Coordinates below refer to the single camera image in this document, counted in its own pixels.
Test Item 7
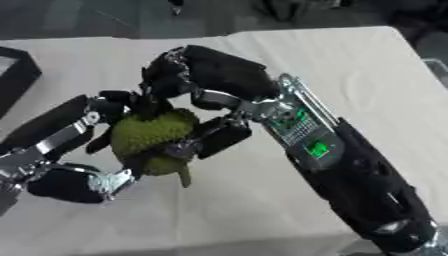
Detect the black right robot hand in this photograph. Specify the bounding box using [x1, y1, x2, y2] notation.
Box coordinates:
[138, 44, 282, 160]

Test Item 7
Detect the green knitted soft toy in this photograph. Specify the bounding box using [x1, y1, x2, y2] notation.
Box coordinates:
[108, 107, 200, 189]

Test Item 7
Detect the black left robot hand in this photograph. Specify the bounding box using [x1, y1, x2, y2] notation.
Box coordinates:
[0, 89, 154, 205]

